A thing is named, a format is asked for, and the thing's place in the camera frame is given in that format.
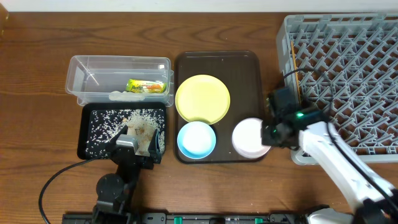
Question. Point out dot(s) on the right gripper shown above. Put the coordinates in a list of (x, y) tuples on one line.
[(268, 137)]

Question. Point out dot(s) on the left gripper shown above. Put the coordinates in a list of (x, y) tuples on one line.
[(144, 157)]

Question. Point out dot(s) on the pink bowl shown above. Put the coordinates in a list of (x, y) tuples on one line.
[(247, 138)]

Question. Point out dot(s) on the white tissue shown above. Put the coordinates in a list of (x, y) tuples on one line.
[(126, 96)]

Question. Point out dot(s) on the green snack wrapper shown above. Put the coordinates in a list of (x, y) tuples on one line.
[(145, 86)]

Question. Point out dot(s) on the light blue bowl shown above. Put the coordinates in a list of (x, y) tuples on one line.
[(196, 140)]

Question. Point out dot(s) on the wooden chopstick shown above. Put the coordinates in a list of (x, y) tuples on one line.
[(297, 85), (293, 53)]

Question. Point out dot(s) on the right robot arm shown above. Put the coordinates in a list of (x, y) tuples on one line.
[(371, 198)]

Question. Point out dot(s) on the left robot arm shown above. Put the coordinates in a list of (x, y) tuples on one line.
[(115, 191)]

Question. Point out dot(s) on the black waste tray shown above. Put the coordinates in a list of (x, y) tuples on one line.
[(100, 122)]

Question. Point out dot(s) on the grey dishwasher rack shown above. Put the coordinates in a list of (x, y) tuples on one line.
[(347, 63)]

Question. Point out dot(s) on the dark brown serving tray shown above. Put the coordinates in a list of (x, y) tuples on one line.
[(240, 72)]

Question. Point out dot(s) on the clear plastic bin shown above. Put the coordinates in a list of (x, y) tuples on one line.
[(91, 78)]

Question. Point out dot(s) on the yellow round plate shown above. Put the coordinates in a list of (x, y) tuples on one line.
[(202, 98)]

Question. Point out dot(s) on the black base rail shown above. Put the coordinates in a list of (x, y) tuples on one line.
[(202, 218)]

